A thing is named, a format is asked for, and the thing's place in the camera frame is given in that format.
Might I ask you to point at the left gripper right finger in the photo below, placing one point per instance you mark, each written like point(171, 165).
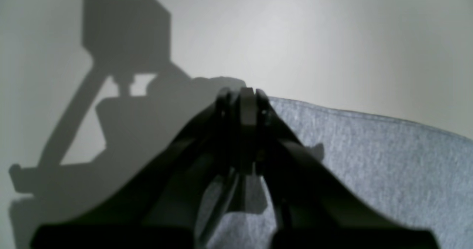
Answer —
point(313, 209)

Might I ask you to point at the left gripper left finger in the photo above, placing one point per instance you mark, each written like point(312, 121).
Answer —
point(175, 201)

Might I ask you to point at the grey T-shirt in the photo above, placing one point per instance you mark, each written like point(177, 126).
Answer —
point(414, 174)

